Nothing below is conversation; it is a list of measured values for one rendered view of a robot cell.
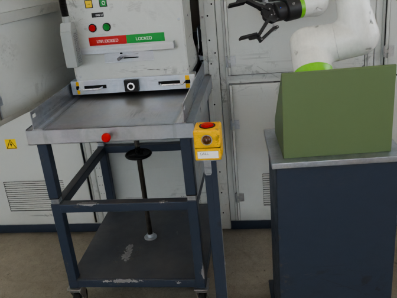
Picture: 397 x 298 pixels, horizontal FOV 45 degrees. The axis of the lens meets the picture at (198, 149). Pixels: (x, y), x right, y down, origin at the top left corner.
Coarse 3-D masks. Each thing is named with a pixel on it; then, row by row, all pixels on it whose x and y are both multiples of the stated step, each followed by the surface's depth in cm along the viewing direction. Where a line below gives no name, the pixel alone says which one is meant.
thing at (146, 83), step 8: (192, 72) 203; (72, 80) 209; (80, 80) 208; (88, 80) 206; (96, 80) 206; (104, 80) 206; (112, 80) 205; (120, 80) 205; (144, 80) 204; (152, 80) 203; (160, 80) 203; (168, 80) 202; (176, 80) 202; (192, 80) 201; (72, 88) 208; (88, 88) 208; (104, 88) 207; (112, 88) 206; (120, 88) 206; (144, 88) 205; (152, 88) 204; (160, 88) 204; (168, 88) 204; (176, 88) 203; (184, 88) 203
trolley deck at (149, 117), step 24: (96, 96) 212; (120, 96) 208; (144, 96) 204; (168, 96) 201; (72, 120) 182; (96, 120) 180; (120, 120) 177; (144, 120) 175; (168, 120) 172; (192, 120) 170
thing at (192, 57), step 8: (184, 0) 198; (184, 8) 197; (184, 16) 196; (184, 24) 195; (184, 32) 195; (192, 32) 216; (192, 40) 215; (192, 48) 214; (192, 56) 213; (192, 64) 212
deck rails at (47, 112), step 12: (192, 84) 189; (60, 96) 199; (72, 96) 211; (192, 96) 187; (36, 108) 177; (48, 108) 188; (60, 108) 198; (36, 120) 177; (48, 120) 184; (180, 120) 170
